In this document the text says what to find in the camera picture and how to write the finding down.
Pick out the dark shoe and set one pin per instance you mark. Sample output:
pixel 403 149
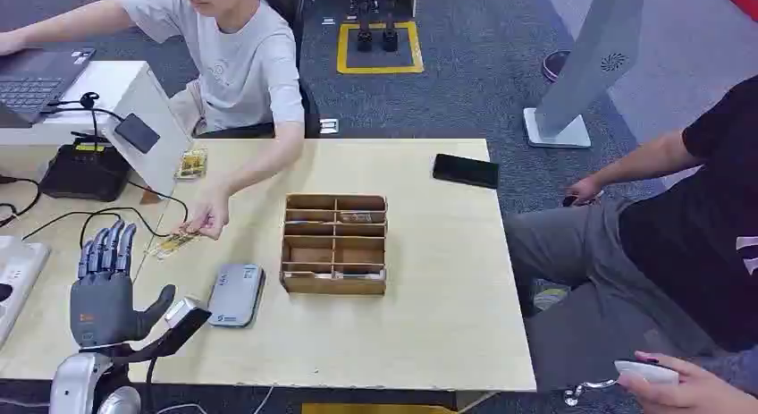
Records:
pixel 554 65

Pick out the card in box low slot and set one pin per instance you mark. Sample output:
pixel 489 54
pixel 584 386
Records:
pixel 355 274

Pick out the yellow card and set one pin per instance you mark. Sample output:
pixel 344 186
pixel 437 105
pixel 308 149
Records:
pixel 170 243
pixel 192 164

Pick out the small white floor socket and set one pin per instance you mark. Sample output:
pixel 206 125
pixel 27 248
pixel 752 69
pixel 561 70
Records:
pixel 329 126

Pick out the white floor stand pillar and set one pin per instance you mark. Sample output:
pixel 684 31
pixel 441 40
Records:
pixel 586 68

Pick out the person in pale shirt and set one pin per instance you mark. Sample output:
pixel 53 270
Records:
pixel 243 62

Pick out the black smartphone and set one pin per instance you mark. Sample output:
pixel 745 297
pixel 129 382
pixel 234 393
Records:
pixel 466 171

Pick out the grey flat card case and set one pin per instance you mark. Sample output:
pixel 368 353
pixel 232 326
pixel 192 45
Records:
pixel 235 296

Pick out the black robot legs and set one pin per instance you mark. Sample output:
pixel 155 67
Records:
pixel 376 20

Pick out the black-shirt person's left hand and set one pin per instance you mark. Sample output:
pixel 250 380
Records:
pixel 693 393

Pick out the pale-shirt person's right hand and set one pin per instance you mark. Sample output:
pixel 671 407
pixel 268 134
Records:
pixel 10 43

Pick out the black desktop device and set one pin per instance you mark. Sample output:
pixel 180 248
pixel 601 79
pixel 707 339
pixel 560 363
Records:
pixel 86 174

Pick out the card lying inside wooden box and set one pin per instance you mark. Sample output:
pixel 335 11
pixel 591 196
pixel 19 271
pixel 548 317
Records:
pixel 356 217

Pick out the person in black shirt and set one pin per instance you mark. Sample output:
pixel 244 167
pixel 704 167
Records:
pixel 681 239

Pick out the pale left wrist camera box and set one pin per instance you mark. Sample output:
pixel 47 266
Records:
pixel 185 314

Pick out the white power strip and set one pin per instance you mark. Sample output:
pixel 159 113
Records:
pixel 18 281

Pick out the metal hook clip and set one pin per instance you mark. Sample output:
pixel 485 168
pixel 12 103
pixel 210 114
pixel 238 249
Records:
pixel 583 390

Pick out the pale-shirt person's left hand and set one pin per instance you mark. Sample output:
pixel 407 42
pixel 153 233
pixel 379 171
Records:
pixel 210 213

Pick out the white desk riser box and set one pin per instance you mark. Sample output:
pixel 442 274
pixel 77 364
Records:
pixel 148 133

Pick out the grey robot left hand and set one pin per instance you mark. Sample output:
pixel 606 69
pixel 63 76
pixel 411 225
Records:
pixel 101 305

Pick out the yellow floor tape strip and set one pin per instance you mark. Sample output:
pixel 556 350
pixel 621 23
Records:
pixel 373 409

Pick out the dark laptop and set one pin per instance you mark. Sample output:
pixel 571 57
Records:
pixel 35 79

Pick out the black-shirt person's right hand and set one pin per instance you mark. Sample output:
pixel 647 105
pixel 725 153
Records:
pixel 585 189

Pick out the wooden compartment card box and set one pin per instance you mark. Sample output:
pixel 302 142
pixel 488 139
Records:
pixel 334 284

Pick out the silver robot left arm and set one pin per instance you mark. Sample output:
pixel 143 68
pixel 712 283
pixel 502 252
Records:
pixel 77 381

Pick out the white handheld remote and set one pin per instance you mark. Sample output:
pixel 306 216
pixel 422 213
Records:
pixel 645 371

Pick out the small dark handheld object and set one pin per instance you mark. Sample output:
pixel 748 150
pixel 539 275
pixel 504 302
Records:
pixel 570 201

